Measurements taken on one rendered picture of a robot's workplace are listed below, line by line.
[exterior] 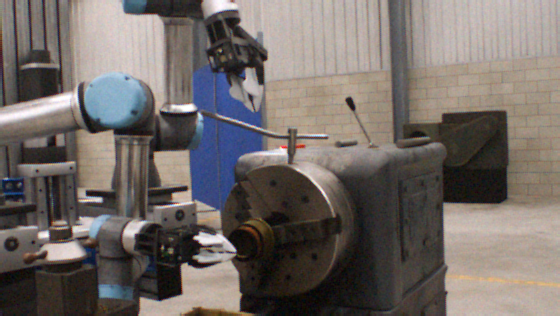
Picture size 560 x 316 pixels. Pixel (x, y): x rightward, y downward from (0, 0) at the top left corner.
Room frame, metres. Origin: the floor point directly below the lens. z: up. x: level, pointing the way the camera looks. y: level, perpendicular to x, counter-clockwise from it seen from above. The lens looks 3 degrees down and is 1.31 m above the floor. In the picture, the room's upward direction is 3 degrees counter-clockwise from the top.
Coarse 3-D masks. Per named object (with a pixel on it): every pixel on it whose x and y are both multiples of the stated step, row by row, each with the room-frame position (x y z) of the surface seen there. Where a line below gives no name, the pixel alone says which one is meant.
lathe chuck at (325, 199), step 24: (264, 168) 1.41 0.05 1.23; (288, 168) 1.38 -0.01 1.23; (312, 168) 1.43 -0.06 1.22; (264, 192) 1.42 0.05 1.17; (288, 192) 1.38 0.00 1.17; (312, 192) 1.35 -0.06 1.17; (336, 192) 1.39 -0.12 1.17; (240, 216) 1.45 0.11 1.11; (288, 216) 1.38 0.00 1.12; (312, 216) 1.35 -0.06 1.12; (312, 240) 1.35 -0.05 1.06; (336, 240) 1.33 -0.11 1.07; (240, 264) 1.46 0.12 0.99; (288, 264) 1.39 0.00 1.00; (312, 264) 1.36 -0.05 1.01; (336, 264) 1.36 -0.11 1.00; (288, 288) 1.39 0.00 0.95; (312, 288) 1.36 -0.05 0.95
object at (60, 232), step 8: (56, 224) 0.96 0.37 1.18; (64, 224) 0.96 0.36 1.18; (48, 232) 0.96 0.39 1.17; (56, 232) 0.95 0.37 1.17; (64, 232) 0.96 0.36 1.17; (72, 232) 0.98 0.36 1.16; (48, 240) 0.96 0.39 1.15; (56, 240) 0.95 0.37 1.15; (64, 240) 0.95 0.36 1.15; (72, 240) 0.97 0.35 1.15
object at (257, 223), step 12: (240, 228) 1.28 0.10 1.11; (252, 228) 1.29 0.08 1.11; (264, 228) 1.30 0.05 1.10; (228, 240) 1.29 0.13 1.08; (240, 240) 1.33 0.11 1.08; (252, 240) 1.26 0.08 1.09; (264, 240) 1.28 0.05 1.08; (240, 252) 1.31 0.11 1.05; (252, 252) 1.26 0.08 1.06; (264, 252) 1.29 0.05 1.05
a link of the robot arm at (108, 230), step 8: (104, 216) 1.33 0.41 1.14; (112, 216) 1.32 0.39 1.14; (96, 224) 1.31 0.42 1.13; (104, 224) 1.30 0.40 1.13; (112, 224) 1.29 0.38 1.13; (120, 224) 1.28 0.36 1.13; (96, 232) 1.30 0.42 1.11; (104, 232) 1.29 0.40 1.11; (112, 232) 1.28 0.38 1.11; (120, 232) 1.27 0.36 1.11; (104, 240) 1.29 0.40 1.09; (112, 240) 1.28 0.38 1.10; (120, 240) 1.26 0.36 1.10; (104, 248) 1.29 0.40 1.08; (112, 248) 1.28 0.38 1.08; (120, 248) 1.28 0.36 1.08; (112, 256) 1.28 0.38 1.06; (120, 256) 1.29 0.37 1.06; (128, 256) 1.30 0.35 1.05
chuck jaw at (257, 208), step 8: (240, 184) 1.40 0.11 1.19; (248, 184) 1.42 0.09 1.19; (232, 192) 1.41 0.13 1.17; (240, 192) 1.41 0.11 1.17; (248, 192) 1.40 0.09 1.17; (256, 192) 1.42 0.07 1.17; (240, 200) 1.40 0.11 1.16; (248, 200) 1.37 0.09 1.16; (256, 200) 1.40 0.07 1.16; (240, 208) 1.38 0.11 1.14; (248, 208) 1.37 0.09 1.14; (256, 208) 1.37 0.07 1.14; (264, 208) 1.40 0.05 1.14; (248, 216) 1.34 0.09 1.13; (256, 216) 1.35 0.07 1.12; (264, 216) 1.37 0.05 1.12; (272, 216) 1.41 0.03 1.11; (240, 224) 1.36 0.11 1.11
